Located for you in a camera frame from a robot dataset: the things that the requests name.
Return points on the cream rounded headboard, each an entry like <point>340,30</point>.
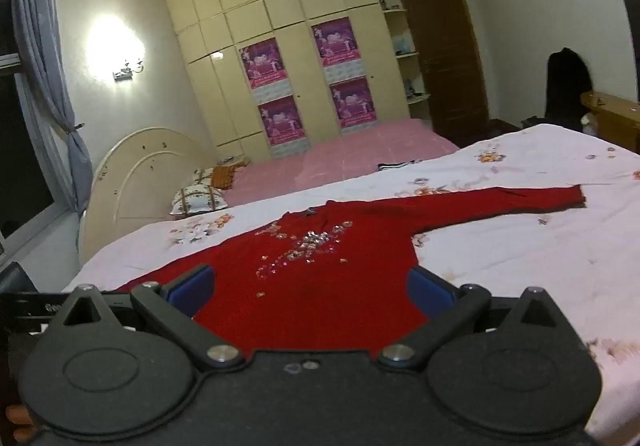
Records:
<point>135,175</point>

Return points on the wooden table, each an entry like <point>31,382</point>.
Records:
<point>615,118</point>

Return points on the grey curtain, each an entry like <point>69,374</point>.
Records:
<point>45,50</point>

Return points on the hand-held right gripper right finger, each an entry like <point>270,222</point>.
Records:
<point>430,293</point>

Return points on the white floral bedsheet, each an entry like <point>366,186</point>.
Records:
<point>525,251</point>

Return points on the red sequined sweater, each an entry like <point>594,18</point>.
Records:
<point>325,286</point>

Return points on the wall lamp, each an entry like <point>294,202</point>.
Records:
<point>127,70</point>

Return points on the person's left hand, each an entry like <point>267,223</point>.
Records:
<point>17,415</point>

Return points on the brown wooden door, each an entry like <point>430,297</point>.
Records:
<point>445,50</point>

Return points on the dark wall screen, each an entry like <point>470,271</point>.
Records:
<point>631,40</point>

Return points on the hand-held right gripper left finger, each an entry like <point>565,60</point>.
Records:
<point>192,288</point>

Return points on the pink bedsheet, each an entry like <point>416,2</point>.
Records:
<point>340,150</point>

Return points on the dark window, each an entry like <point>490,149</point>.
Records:
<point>20,165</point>

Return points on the cream corner shelves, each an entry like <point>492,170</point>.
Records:
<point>405,50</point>

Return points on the cream wardrobe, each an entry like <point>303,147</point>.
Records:
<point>300,0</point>

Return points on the purple wall poster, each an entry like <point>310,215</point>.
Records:
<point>262,63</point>
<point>355,101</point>
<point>282,120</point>
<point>337,43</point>

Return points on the black and white cloth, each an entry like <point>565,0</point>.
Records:
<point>400,165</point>

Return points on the orange cloth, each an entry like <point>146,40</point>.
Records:
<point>227,175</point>

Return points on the floral checked pillow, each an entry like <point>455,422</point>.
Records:
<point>200,200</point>
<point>205,175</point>

